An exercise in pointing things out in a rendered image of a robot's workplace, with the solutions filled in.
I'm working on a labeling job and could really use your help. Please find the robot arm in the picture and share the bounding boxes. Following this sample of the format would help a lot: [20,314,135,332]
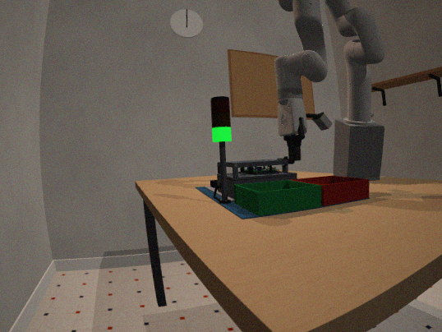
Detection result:
[274,0,385,131]

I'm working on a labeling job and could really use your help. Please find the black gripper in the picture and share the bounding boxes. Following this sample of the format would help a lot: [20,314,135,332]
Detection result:
[278,98,307,161]

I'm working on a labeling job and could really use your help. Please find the green bin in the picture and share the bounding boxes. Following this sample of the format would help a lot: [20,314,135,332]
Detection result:
[234,180,321,216]

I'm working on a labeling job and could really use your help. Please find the red open-top bin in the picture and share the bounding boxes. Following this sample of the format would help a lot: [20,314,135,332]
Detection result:
[292,176,369,206]

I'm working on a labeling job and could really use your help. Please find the green circuit board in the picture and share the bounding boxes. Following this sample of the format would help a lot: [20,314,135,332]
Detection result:
[253,167,278,172]

